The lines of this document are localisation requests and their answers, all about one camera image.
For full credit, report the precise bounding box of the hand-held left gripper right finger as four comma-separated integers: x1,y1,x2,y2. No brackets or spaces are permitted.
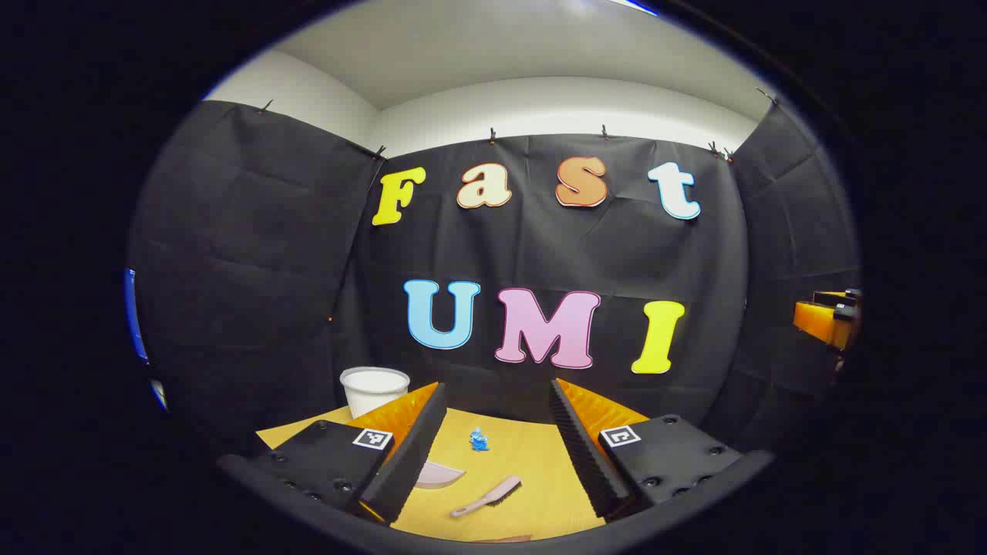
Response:
549,378,745,521

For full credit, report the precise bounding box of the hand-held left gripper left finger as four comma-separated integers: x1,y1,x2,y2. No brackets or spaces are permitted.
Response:
251,382,450,525

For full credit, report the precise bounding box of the pale pink dustpan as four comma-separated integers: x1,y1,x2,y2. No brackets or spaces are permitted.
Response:
415,461,467,491

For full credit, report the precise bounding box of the white ribbed garbage bin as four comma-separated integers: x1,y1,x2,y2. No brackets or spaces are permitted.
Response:
340,367,411,421

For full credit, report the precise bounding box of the small pale pink broom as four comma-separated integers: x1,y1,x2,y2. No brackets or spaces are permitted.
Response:
451,476,523,519

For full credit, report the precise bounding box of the wooden desktop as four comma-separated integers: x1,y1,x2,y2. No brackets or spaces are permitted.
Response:
256,405,618,543

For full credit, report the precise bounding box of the row of small backdrop clips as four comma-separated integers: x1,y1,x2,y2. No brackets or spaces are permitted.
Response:
258,87,780,163

